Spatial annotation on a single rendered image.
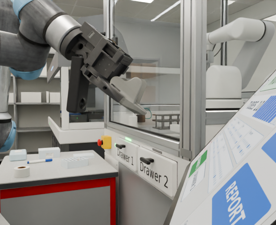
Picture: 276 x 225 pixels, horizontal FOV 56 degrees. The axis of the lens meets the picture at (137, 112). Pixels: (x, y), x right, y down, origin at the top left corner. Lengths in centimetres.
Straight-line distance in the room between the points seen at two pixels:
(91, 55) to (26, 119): 488
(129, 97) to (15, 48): 28
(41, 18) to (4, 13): 42
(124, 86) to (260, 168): 34
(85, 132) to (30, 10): 149
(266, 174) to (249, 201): 2
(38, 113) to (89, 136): 341
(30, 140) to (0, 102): 441
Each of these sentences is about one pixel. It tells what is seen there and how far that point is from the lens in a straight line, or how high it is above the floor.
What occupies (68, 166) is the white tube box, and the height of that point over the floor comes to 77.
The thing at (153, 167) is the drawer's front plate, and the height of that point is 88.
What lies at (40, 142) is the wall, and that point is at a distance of 541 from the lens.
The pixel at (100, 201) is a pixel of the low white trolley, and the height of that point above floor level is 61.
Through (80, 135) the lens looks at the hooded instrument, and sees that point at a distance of 200.
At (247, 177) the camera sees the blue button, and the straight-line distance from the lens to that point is 21.
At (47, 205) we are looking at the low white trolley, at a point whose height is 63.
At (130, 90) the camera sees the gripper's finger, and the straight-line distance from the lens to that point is 49.
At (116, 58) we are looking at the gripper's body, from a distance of 49.
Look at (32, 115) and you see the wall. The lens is 536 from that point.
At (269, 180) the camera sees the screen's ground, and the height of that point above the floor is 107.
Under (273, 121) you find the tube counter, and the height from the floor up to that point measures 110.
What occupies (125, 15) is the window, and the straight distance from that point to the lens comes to 139.
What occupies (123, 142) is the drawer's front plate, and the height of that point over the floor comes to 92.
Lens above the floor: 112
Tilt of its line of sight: 3 degrees down
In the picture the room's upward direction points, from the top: straight up
